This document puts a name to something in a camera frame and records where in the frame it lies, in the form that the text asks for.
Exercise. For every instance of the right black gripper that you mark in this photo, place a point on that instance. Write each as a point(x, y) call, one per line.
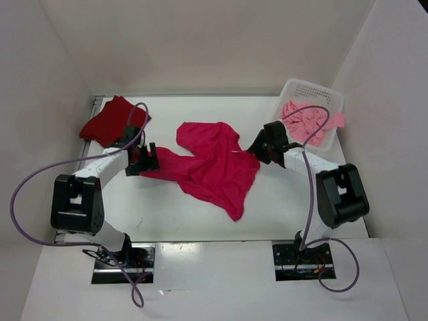
point(256, 147)

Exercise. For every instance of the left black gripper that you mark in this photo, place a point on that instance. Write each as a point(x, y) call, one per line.
point(151, 163)

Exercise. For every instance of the dark red t shirt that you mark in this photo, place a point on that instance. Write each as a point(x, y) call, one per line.
point(109, 123)

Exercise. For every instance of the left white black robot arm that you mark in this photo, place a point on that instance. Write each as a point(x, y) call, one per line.
point(78, 206)

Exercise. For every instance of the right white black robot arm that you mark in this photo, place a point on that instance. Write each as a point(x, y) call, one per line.
point(337, 195)

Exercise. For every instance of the light pink t shirt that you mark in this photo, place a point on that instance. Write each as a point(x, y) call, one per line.
point(309, 123)

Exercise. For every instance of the white plastic basket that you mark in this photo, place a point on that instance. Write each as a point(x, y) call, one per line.
point(302, 91)

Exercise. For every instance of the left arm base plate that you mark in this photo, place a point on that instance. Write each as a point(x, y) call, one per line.
point(139, 267)

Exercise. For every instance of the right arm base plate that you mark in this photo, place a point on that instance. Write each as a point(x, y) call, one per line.
point(291, 265)

